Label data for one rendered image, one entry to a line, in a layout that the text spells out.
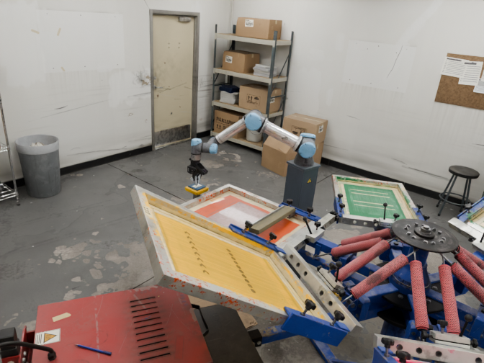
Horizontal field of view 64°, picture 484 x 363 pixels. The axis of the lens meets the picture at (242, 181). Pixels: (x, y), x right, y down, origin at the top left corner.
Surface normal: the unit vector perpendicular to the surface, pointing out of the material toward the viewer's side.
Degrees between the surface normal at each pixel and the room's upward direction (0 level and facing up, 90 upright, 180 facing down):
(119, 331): 0
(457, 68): 88
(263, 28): 90
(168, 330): 0
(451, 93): 90
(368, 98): 90
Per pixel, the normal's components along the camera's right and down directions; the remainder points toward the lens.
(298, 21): -0.62, 0.27
